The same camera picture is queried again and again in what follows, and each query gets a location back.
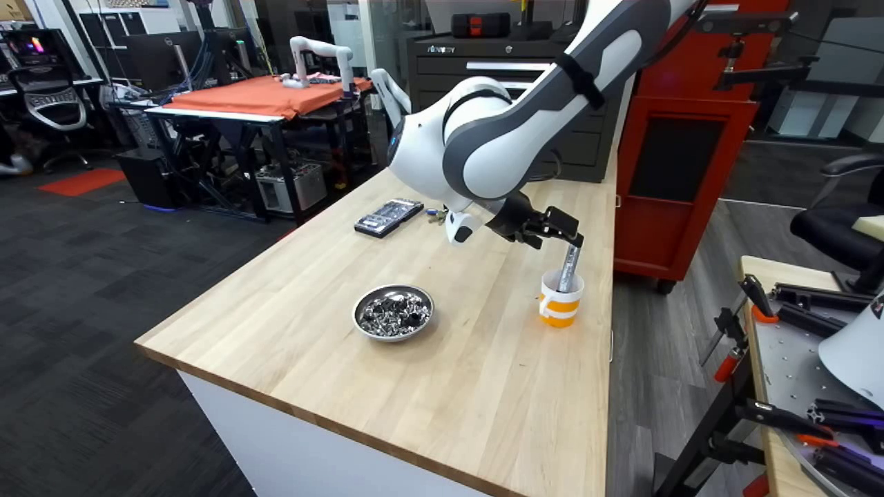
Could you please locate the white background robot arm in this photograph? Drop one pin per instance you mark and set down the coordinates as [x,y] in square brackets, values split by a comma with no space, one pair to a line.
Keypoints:
[301,78]

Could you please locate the grey pen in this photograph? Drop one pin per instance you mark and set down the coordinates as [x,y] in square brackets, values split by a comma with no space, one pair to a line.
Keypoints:
[568,272]

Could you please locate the orange white cup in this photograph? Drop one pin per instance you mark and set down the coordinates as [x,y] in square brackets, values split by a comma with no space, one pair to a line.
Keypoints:
[559,304]

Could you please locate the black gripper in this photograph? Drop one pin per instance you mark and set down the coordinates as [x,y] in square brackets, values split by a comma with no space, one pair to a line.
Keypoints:
[516,221]

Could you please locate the black office chair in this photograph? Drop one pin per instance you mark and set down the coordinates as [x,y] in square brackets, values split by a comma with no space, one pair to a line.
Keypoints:
[833,228]

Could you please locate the black remote control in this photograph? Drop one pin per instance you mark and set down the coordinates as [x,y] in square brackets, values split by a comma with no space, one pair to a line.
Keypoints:
[387,217]

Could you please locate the side workbench with tools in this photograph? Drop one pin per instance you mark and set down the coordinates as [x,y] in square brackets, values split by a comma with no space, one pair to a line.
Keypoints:
[782,410]

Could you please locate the black orange clamp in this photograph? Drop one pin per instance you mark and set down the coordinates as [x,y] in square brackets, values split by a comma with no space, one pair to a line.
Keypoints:
[801,308]

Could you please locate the orange covered work table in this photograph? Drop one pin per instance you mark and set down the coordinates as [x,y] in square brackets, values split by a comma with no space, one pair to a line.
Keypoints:
[269,102]

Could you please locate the bunch of keys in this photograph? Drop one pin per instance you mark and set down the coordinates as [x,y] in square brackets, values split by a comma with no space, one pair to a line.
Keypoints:
[435,217]

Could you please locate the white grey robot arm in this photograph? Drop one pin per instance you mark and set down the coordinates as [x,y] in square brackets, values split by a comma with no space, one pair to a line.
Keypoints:
[475,144]

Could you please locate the metal bowl with parts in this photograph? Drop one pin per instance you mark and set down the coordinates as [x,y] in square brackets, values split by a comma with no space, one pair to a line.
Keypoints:
[392,314]

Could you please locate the white lamp shade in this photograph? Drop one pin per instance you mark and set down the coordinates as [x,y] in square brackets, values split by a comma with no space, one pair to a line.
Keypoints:
[853,355]

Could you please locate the red tool cabinet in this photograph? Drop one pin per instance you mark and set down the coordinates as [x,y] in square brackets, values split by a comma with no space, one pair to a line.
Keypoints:
[688,116]

